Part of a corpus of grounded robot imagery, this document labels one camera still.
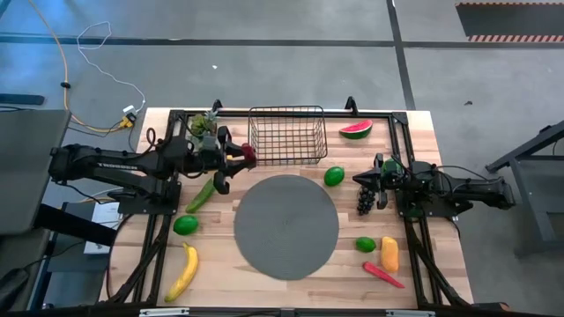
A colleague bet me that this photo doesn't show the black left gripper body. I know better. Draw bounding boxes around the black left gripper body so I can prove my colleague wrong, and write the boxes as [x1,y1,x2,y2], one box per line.
[193,125,234,195]

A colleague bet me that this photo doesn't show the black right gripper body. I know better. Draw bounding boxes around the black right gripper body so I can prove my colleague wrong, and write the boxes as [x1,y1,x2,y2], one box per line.
[375,152,413,211]

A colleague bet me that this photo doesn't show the dark toy grape bunch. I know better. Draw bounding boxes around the dark toy grape bunch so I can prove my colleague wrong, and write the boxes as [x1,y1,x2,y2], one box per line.
[356,185,377,217]

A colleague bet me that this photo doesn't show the green toy cucumber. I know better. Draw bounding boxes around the green toy cucumber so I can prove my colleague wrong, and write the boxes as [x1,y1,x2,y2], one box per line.
[184,177,218,215]

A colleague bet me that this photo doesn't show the toy watermelon slice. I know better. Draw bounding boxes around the toy watermelon slice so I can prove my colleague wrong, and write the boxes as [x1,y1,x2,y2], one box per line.
[338,119,375,141]

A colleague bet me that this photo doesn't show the black wire basket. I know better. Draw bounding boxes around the black wire basket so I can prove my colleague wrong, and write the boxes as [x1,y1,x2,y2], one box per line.
[247,105,329,166]

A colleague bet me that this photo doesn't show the small green toy lime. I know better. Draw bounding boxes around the small green toy lime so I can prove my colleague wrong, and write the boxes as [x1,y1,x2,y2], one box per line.
[355,236,378,254]

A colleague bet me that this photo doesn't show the red toy chili pepper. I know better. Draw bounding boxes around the red toy chili pepper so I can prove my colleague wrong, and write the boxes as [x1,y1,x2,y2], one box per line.
[362,261,406,290]

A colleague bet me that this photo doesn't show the yellow toy banana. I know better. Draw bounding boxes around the yellow toy banana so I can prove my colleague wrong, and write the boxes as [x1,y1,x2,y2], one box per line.
[164,241,200,304]

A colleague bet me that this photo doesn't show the small green succulent plant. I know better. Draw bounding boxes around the small green succulent plant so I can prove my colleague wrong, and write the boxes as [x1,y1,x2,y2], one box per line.
[189,109,220,144]

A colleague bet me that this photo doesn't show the round grey woven placemat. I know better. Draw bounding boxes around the round grey woven placemat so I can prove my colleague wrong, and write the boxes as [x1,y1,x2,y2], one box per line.
[233,173,340,282]

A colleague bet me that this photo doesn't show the white box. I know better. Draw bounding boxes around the white box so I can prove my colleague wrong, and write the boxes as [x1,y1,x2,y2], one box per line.
[83,201,123,255]

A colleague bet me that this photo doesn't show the black metal side table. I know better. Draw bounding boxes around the black metal side table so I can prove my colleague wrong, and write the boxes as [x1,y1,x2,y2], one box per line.
[484,119,564,259]

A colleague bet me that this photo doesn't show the black diagonal beam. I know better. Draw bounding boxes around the black diagonal beam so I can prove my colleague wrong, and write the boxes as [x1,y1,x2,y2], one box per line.
[33,203,118,247]

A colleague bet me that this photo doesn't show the grey desk panel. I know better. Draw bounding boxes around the grey desk panel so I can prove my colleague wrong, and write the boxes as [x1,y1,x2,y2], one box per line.
[0,108,73,237]

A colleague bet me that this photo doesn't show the black flat bar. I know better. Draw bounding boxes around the black flat bar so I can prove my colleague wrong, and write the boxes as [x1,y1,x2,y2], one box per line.
[0,92,47,107]

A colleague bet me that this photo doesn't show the black hazard striped mat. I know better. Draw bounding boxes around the black hazard striped mat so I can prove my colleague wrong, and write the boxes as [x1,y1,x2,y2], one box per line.
[455,2,564,44]

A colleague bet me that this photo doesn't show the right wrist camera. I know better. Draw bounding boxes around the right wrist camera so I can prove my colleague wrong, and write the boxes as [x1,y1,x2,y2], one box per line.
[382,170,404,188]

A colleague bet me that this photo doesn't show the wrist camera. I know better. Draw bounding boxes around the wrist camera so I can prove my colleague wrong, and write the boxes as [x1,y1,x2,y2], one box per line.
[201,134,221,153]
[382,170,404,188]

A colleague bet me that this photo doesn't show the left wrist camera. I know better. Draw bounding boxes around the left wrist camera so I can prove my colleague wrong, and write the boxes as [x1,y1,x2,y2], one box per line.
[201,134,221,153]

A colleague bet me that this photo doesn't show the black aluminium table frame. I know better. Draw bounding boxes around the black aluminium table frame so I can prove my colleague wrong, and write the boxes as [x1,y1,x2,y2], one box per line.
[105,96,475,309]

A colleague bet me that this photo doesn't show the silver metal bracket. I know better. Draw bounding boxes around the silver metal bracket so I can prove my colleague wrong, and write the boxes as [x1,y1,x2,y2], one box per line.
[385,309,436,317]
[138,307,190,317]

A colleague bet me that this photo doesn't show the white floor cable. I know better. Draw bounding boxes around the white floor cable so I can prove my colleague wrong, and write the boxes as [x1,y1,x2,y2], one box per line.
[76,20,147,114]

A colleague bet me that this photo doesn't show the orange floor cable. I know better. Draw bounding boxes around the orange floor cable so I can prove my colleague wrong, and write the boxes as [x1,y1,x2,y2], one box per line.
[26,0,133,133]

